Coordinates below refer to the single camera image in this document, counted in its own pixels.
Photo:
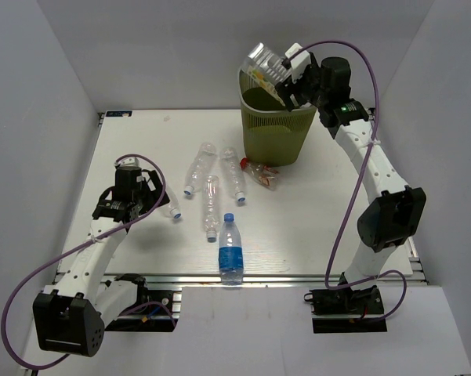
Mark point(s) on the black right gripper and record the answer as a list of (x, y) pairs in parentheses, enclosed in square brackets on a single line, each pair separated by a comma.
[(286, 90)]

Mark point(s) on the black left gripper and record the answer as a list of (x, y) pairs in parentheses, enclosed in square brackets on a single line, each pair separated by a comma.
[(153, 195)]

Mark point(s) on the clear square bottle yellow label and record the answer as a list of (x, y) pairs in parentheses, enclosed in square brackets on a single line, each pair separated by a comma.
[(265, 66)]

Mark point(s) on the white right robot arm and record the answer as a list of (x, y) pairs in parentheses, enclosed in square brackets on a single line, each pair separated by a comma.
[(394, 208)]

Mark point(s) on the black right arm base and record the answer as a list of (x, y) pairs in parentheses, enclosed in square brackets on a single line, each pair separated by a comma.
[(346, 311)]

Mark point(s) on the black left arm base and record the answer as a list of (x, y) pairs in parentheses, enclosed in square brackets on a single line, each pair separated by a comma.
[(155, 310)]

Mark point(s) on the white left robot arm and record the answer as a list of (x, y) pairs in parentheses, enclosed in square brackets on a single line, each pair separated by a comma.
[(73, 316)]

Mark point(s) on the green mesh waste bin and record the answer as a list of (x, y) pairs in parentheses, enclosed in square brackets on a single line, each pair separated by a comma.
[(272, 135)]

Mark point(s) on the clear bottle under left gripper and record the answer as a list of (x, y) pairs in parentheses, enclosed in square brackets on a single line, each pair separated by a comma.
[(172, 208)]

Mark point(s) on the clear bottle far left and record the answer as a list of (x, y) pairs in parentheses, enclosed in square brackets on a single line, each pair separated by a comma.
[(200, 168)]

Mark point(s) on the clear slim bottle white cap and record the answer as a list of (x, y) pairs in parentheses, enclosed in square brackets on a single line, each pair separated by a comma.
[(211, 208)]

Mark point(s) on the clear ribbed bottle blue cap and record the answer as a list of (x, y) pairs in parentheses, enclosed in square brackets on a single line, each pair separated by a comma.
[(233, 174)]

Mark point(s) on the blue sticker left corner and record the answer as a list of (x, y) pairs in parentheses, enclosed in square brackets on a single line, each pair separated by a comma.
[(118, 114)]

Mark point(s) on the clear bottle blue label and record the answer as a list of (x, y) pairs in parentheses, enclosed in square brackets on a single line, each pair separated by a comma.
[(231, 264)]

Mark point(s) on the crushed bottle red label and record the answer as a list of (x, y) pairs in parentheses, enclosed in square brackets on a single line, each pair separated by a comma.
[(262, 174)]

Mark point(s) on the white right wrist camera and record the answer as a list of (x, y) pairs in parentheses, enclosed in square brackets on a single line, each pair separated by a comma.
[(299, 60)]

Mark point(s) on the aluminium table edge rail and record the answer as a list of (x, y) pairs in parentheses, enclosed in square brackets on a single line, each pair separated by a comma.
[(159, 279)]

